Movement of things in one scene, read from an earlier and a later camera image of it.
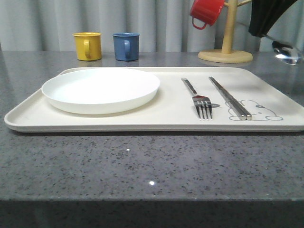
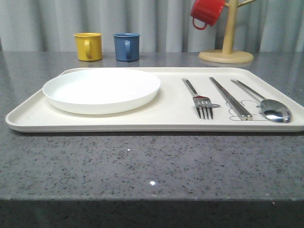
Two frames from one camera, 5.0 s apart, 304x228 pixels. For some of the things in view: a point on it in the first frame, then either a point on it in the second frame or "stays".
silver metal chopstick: x=240 y=112 stays
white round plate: x=99 y=91 stays
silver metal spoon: x=288 y=55 -> x=272 y=109
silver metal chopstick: x=245 y=112 stays
